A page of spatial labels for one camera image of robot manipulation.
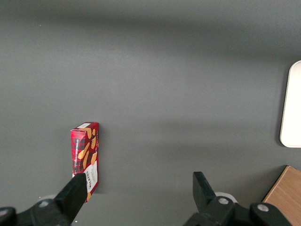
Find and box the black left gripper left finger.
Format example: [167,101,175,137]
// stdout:
[0,173,87,226]

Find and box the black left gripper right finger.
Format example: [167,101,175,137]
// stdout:
[183,171,292,226]

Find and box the red tartan shortbread cookie box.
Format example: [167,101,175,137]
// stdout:
[70,121,100,203]

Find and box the oak wooden drawer cabinet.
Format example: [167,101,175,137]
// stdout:
[262,165,301,226]

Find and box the beige plastic tray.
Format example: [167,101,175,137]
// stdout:
[279,60,301,148]

